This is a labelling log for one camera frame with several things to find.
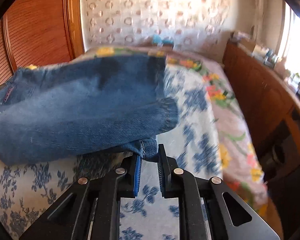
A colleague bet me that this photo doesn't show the blue denim jeans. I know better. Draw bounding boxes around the blue denim jeans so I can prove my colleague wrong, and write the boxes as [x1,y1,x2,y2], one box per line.
[0,54,179,165]

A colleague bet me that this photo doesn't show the colourful floral pink blanket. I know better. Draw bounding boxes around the colourful floral pink blanket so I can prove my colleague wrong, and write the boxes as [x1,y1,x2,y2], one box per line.
[20,52,269,222]

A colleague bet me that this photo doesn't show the blue floral white bedspread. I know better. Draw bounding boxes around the blue floral white bedspread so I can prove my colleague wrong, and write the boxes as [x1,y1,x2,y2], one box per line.
[0,64,221,239]

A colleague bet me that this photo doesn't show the wooden sideboard cabinet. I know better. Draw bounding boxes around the wooden sideboard cabinet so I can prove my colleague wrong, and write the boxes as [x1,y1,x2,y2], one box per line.
[223,41,300,180]

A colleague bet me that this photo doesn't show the box with blue items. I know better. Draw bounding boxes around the box with blue items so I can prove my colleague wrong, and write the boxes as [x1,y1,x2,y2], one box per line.
[152,35,174,47]

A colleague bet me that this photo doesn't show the wooden louvred wardrobe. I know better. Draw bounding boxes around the wooden louvred wardrobe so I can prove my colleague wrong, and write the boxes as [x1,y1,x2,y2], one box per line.
[0,0,84,85]

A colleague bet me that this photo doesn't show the circle patterned sheer curtain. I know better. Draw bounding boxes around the circle patterned sheer curtain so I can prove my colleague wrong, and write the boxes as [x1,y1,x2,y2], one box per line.
[80,0,231,55]

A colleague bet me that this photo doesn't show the window with wooden frame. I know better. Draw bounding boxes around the window with wooden frame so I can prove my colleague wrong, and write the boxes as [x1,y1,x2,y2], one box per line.
[279,3,300,79]

